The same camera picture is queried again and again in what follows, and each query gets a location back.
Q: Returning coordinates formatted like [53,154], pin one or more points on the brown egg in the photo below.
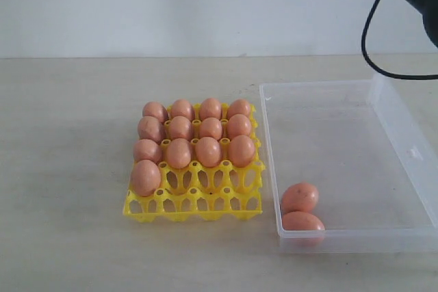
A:
[179,153]
[237,125]
[145,178]
[180,127]
[211,127]
[208,152]
[241,151]
[151,128]
[146,149]
[299,220]
[300,197]

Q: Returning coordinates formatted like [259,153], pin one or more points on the clear plastic container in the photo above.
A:
[357,142]

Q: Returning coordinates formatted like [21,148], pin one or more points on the yellow plastic egg tray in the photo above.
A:
[195,189]

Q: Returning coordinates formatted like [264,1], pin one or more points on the brown egg packed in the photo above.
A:
[210,108]
[182,107]
[156,110]
[239,106]

